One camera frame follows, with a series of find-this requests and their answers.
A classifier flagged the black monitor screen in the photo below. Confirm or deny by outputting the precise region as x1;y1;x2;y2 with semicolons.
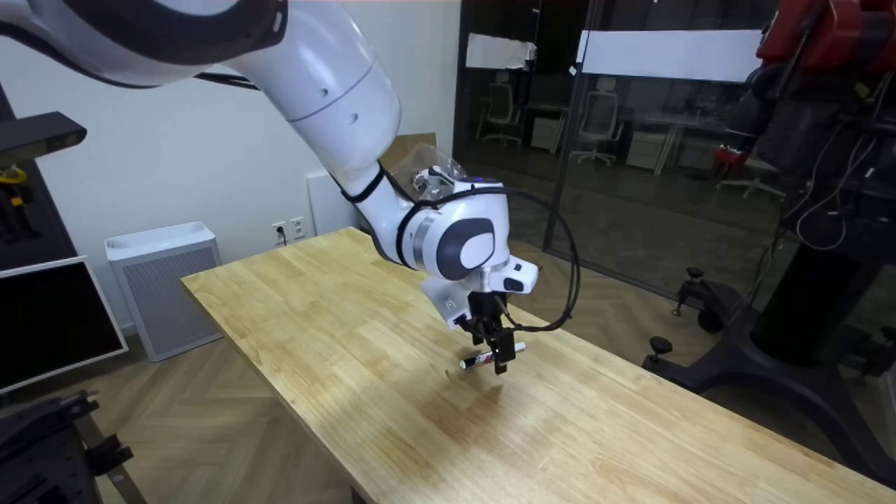
0;257;129;391

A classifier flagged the black tripod equipment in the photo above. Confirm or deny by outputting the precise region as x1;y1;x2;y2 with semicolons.
0;391;145;504

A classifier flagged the white air purifier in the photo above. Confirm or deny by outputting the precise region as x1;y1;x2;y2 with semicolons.
103;222;220;362

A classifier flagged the red machine housing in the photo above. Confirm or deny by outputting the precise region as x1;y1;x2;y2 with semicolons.
755;0;896;76

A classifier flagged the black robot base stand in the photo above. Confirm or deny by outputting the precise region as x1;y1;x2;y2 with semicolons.
642;247;896;488

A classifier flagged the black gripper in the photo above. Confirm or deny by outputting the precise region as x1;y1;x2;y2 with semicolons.
468;290;516;371

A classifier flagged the white wall outlet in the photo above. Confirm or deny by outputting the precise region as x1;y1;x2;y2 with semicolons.
271;215;307;247

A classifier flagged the white black marker pen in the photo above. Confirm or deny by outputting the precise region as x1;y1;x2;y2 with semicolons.
460;341;527;369

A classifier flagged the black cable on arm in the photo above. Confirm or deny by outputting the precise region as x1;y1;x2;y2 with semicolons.
502;189;584;336

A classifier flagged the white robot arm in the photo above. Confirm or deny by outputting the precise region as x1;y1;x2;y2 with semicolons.
0;0;538;369

